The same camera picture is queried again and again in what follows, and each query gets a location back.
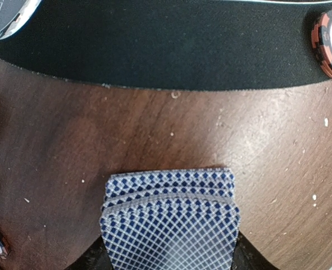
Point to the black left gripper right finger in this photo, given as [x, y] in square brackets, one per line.
[247, 257]

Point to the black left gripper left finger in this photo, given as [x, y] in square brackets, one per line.
[94, 258]

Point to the blue playing card deck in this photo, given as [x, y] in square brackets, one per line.
[170, 219]

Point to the clear acrylic dealer button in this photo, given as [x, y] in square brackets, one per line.
[14, 14]

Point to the round black poker mat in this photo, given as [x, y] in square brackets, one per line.
[192, 45]

